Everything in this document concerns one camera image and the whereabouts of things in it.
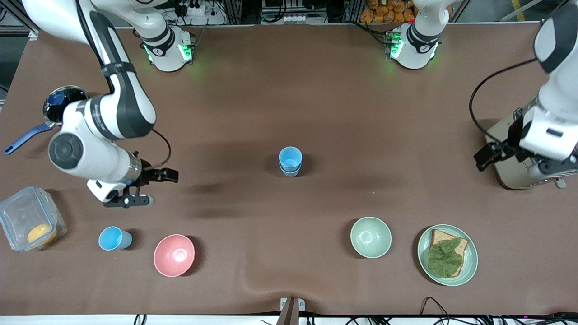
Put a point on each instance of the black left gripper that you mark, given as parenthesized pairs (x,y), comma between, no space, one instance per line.
(513,134)

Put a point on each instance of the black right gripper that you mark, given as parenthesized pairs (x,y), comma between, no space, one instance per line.
(146,173)

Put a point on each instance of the pale grey-blue plastic cup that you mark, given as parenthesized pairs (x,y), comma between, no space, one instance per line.
(290,174)

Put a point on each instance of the bright blue plastic cup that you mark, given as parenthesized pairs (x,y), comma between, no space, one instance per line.
(113,238)
(290,158)

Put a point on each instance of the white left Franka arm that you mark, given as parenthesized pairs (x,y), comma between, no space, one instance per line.
(551,126)

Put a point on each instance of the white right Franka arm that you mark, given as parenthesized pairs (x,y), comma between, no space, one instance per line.
(122,108)

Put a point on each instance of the beige chrome toaster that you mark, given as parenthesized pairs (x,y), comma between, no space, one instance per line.
(512,174)

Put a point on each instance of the pink bowl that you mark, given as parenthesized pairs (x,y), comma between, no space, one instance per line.
(174,255)

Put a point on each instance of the brown bread slice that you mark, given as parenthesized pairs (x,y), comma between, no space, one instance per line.
(439,235)

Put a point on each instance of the green lettuce leaf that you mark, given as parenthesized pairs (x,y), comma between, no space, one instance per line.
(445,258)

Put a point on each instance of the pale green plate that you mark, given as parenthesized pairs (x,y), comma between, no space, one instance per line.
(470,266)

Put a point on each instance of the brown table cover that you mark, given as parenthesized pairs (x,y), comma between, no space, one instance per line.
(271,113)

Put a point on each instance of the glass lid with blue knob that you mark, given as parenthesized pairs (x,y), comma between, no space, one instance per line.
(56,101)

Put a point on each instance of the orange round food piece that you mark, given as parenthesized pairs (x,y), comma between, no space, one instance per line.
(40,234)

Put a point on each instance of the pale green bowl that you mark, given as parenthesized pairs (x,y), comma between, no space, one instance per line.
(370,237)

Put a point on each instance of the clear plastic food container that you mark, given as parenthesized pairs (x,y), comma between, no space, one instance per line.
(20,212)

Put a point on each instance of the white power strip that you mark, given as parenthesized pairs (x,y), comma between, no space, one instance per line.
(194,6)

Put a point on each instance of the orange snack bag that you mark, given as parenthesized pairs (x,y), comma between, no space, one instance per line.
(386,11)

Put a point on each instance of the metal table edge clamp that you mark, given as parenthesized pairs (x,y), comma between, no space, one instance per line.
(291,309)

